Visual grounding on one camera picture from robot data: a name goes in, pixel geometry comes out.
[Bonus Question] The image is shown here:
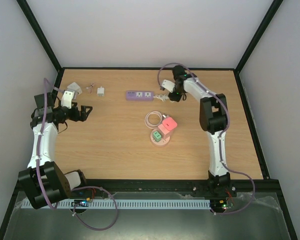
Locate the white power strip cord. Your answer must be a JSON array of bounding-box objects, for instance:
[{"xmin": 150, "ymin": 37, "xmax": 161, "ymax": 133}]
[{"xmin": 153, "ymin": 93, "xmax": 171, "ymax": 103}]

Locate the white charger plug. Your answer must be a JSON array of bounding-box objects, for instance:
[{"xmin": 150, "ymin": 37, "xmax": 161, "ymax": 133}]
[{"xmin": 96, "ymin": 86, "xmax": 105, "ymax": 97}]

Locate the white tiger cube plug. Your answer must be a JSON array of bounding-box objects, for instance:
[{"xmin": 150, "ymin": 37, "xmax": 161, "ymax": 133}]
[{"xmin": 67, "ymin": 82, "xmax": 83, "ymax": 96}]

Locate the red pink plug adapter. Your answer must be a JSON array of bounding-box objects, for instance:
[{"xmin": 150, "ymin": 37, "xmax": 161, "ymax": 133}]
[{"xmin": 162, "ymin": 116, "xmax": 178, "ymax": 132}]

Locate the purple power strip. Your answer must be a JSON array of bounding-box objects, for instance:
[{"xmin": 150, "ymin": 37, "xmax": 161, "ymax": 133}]
[{"xmin": 125, "ymin": 90, "xmax": 154, "ymax": 102}]

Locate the round pink socket base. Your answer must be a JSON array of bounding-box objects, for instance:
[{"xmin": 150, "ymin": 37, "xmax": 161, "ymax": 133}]
[{"xmin": 150, "ymin": 129, "xmax": 171, "ymax": 147}]

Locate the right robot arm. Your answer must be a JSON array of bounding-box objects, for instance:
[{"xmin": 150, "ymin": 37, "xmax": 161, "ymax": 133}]
[{"xmin": 166, "ymin": 64, "xmax": 231, "ymax": 196}]

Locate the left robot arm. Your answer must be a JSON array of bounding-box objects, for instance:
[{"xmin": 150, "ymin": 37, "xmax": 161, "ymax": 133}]
[{"xmin": 18, "ymin": 90, "xmax": 93, "ymax": 209}]

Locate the pale pink socket cube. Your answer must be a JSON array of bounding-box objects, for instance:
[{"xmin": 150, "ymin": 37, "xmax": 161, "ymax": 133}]
[{"xmin": 158, "ymin": 124, "xmax": 172, "ymax": 140}]

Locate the green plug adapter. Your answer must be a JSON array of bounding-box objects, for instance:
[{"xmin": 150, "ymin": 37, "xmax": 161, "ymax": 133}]
[{"xmin": 152, "ymin": 131, "xmax": 162, "ymax": 142}]

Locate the grey metal tray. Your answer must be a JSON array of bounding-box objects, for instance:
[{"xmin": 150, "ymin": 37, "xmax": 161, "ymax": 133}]
[{"xmin": 4, "ymin": 192, "xmax": 290, "ymax": 240}]

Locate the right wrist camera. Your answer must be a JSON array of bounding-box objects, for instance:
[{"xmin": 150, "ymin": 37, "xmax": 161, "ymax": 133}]
[{"xmin": 160, "ymin": 79, "xmax": 175, "ymax": 93}]

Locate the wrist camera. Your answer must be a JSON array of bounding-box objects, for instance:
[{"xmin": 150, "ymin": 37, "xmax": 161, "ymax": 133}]
[
  {"xmin": 160, "ymin": 79, "xmax": 175, "ymax": 93},
  {"xmin": 60, "ymin": 90, "xmax": 77, "ymax": 109}
]

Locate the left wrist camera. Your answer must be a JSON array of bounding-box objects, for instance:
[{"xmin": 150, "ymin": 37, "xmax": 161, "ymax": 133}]
[{"xmin": 60, "ymin": 90, "xmax": 77, "ymax": 109}]

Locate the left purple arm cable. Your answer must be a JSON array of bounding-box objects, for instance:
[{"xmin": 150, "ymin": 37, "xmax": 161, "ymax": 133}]
[{"xmin": 36, "ymin": 77, "xmax": 118, "ymax": 231}]

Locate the pink coiled cable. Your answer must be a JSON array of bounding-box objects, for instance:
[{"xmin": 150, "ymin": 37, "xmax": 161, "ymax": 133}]
[{"xmin": 144, "ymin": 111, "xmax": 170, "ymax": 130}]

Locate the white slotted cable duct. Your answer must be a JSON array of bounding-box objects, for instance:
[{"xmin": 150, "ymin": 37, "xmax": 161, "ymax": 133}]
[{"xmin": 19, "ymin": 198, "xmax": 212, "ymax": 210}]

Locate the black frame rail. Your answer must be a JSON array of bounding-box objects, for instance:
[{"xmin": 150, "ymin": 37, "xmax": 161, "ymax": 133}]
[{"xmin": 86, "ymin": 179, "xmax": 282, "ymax": 196}]

